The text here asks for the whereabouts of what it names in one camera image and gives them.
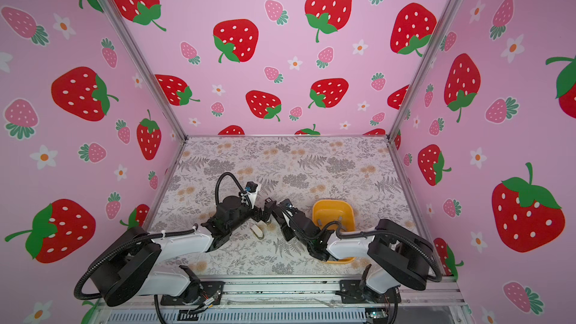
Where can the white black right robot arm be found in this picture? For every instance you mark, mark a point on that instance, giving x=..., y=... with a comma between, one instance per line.
x=399, y=257

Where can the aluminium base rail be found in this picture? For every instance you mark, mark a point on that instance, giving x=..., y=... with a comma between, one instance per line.
x=294, y=299

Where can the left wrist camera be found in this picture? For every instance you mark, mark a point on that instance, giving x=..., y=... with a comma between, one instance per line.
x=251, y=192

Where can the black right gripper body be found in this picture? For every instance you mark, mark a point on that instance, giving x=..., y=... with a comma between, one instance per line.
x=308, y=246

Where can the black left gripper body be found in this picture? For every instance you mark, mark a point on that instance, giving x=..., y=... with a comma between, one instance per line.
x=245, y=214

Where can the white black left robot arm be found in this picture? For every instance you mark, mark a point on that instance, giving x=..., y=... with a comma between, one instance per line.
x=125, y=269

